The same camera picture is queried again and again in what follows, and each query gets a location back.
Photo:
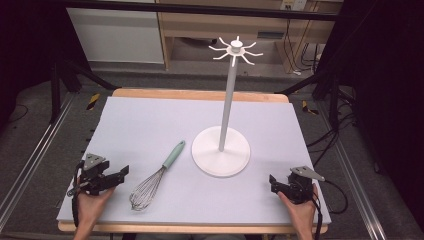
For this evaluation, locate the light grey table mat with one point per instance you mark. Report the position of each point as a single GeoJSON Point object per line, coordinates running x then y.
{"type": "Point", "coordinates": [160, 126]}

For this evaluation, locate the wooden desk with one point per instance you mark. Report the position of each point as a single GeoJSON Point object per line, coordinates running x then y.
{"type": "Point", "coordinates": [200, 23]}

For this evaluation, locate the black metal stand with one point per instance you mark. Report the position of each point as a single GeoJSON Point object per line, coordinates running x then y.
{"type": "Point", "coordinates": [333, 96]}
{"type": "Point", "coordinates": [55, 90]}

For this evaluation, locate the black metal crossbar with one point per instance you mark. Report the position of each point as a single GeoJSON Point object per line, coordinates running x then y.
{"type": "Point", "coordinates": [200, 9]}

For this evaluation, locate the white power strip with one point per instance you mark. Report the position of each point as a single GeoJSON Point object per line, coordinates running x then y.
{"type": "Point", "coordinates": [294, 4]}

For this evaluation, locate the white hook rack stand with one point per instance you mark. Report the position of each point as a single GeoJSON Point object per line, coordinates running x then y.
{"type": "Point", "coordinates": [220, 156]}

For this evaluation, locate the aluminium floor rail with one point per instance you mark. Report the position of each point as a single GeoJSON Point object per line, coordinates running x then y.
{"type": "Point", "coordinates": [353, 180]}
{"type": "Point", "coordinates": [36, 150]}

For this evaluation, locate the person's right hand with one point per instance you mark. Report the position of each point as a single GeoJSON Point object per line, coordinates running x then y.
{"type": "Point", "coordinates": [304, 215]}

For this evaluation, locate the person's left hand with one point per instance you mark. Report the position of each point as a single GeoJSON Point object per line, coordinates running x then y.
{"type": "Point", "coordinates": [89, 208]}

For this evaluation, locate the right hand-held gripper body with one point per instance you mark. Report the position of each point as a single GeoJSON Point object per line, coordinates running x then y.
{"type": "Point", "coordinates": [301, 188]}

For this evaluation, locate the wooden table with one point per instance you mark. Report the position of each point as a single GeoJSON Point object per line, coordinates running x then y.
{"type": "Point", "coordinates": [186, 94]}

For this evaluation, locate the yellow black floor tape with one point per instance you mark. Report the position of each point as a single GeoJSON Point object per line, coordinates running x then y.
{"type": "Point", "coordinates": [309, 108]}
{"type": "Point", "coordinates": [93, 101]}

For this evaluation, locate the dark curtain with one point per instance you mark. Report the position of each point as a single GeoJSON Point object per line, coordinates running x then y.
{"type": "Point", "coordinates": [386, 93]}
{"type": "Point", "coordinates": [30, 43]}

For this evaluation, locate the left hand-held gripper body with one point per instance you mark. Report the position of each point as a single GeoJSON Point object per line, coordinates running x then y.
{"type": "Point", "coordinates": [95, 176]}

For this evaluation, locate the white cabinet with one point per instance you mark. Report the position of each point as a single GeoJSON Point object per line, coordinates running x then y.
{"type": "Point", "coordinates": [116, 36]}

